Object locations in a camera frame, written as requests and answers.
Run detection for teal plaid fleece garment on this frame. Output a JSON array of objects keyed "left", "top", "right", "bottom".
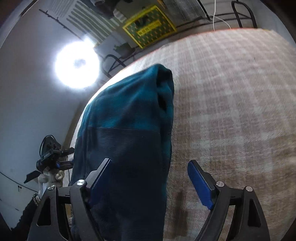
[{"left": 71, "top": 64, "right": 174, "bottom": 240}]

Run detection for grey folded clothes on rack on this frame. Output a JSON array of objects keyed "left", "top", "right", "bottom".
[{"left": 163, "top": 0, "right": 207, "bottom": 25}]

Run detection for left hand in white glove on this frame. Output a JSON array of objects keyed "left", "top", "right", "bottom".
[{"left": 38, "top": 169, "right": 65, "bottom": 197}]

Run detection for beige checked bed sheet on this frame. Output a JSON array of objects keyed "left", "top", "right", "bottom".
[{"left": 98, "top": 28, "right": 295, "bottom": 240}]

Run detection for white clip lamp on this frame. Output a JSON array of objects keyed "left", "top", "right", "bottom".
[{"left": 54, "top": 37, "right": 100, "bottom": 89}]

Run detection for yellow green patterned box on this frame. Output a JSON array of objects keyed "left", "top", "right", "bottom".
[{"left": 122, "top": 5, "right": 177, "bottom": 49}]

